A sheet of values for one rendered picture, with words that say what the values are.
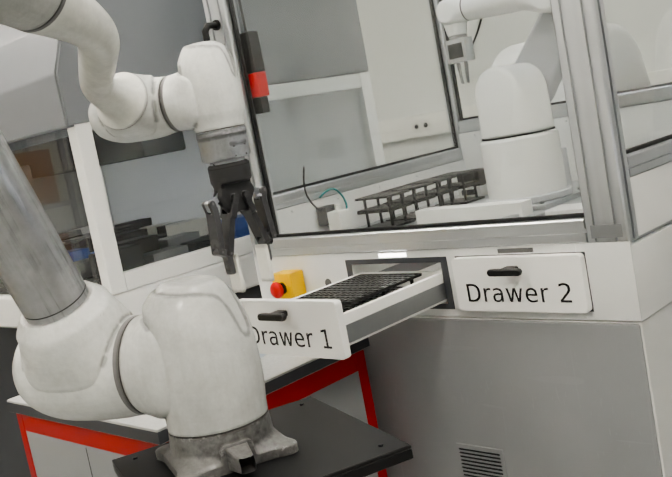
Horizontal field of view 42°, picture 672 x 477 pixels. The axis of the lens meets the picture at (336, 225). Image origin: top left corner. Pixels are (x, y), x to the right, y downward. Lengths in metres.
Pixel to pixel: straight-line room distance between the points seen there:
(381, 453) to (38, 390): 0.53
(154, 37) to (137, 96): 1.00
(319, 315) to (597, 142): 0.58
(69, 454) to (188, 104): 0.85
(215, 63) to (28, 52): 1.09
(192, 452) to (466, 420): 0.78
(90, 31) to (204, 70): 0.33
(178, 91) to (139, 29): 1.00
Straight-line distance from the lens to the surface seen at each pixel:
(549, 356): 1.74
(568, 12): 1.59
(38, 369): 1.37
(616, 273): 1.62
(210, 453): 1.29
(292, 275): 2.09
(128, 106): 1.54
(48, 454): 2.10
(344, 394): 1.96
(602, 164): 1.59
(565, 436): 1.79
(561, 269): 1.65
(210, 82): 1.51
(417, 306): 1.76
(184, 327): 1.25
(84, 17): 1.21
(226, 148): 1.52
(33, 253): 1.28
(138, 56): 2.50
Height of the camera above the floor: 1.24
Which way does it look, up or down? 6 degrees down
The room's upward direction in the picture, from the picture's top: 11 degrees counter-clockwise
